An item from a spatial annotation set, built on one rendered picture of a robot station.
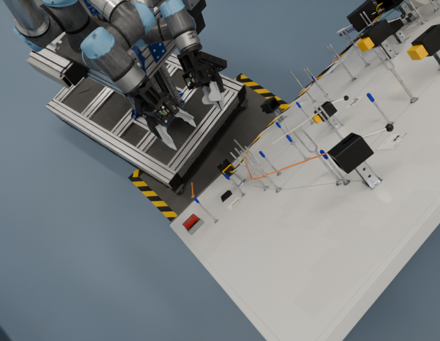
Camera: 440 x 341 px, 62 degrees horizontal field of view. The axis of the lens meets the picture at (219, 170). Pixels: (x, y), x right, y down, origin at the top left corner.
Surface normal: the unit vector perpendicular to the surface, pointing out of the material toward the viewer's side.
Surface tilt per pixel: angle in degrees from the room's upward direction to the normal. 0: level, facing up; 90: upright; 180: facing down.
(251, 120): 0
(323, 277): 50
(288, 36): 0
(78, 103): 0
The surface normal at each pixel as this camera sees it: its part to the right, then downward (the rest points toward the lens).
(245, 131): -0.21, -0.44
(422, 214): -0.65, -0.72
